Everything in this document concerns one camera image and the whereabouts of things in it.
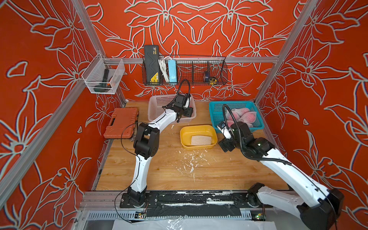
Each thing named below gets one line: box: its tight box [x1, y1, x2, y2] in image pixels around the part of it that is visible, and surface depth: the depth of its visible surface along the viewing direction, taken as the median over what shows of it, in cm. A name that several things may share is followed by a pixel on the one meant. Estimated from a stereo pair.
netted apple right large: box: [239, 111, 257, 124], surface depth 99 cm
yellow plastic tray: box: [180, 124, 219, 150], surface depth 99 cm
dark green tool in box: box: [93, 68, 112, 93], surface depth 82 cm
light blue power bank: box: [167, 59, 178, 83], surface depth 91 cm
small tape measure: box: [208, 77, 218, 86], surface depth 96 cm
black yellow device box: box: [144, 45, 160, 83], surface depth 89 cm
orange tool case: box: [103, 107, 139, 139], surface depth 106 cm
